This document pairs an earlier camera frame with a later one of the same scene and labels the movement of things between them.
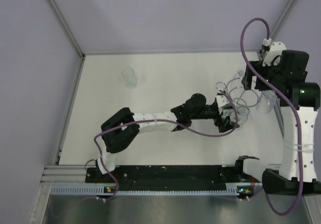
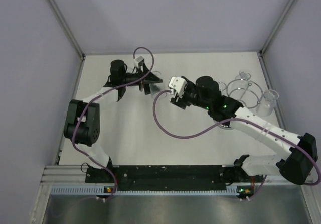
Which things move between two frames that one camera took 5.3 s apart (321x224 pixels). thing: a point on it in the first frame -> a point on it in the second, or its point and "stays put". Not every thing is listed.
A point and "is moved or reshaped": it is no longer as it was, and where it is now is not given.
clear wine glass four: x=242 y=113 is moved or reshaped
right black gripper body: x=271 y=73 -> x=190 y=97
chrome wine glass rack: x=242 y=98 stays put
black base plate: x=172 y=178 stays put
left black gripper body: x=217 y=121 -> x=141 y=83
